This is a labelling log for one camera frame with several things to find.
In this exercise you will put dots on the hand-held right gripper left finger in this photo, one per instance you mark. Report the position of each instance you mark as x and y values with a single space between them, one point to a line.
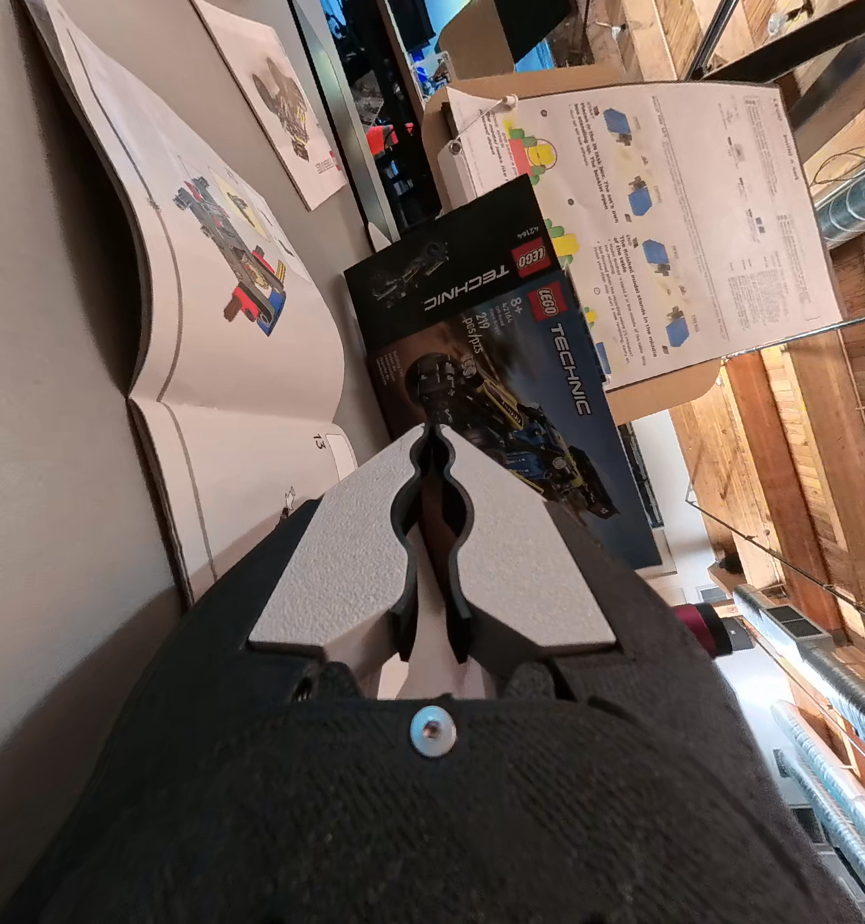
339 570

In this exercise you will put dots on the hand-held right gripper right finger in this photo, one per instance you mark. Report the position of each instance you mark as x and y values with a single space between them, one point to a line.
533 577

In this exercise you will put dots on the black and blue lego box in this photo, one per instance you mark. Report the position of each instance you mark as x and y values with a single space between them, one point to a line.
476 339

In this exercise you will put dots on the open lego instruction booklet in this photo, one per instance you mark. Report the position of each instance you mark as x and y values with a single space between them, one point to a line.
209 346

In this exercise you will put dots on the maroon and black cylinder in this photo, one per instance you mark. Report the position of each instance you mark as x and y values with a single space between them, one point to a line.
696 628

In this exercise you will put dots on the brown cardboard board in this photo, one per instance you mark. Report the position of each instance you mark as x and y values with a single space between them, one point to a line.
663 397

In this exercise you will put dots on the printed instruction sheet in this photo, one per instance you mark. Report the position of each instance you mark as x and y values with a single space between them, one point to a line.
728 202

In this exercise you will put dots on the dark shelf with items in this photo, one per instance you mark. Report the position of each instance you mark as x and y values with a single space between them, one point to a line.
396 108

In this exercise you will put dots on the small booklet with car picture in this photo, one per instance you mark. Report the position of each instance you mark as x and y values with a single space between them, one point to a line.
259 65

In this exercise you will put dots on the black steel beam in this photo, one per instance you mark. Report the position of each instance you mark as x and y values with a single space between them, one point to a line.
800 36

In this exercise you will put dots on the silver air duct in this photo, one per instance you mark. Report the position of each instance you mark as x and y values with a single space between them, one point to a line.
858 202
829 671
836 801

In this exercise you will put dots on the silver metal rail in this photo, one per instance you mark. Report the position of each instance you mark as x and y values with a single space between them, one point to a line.
346 130

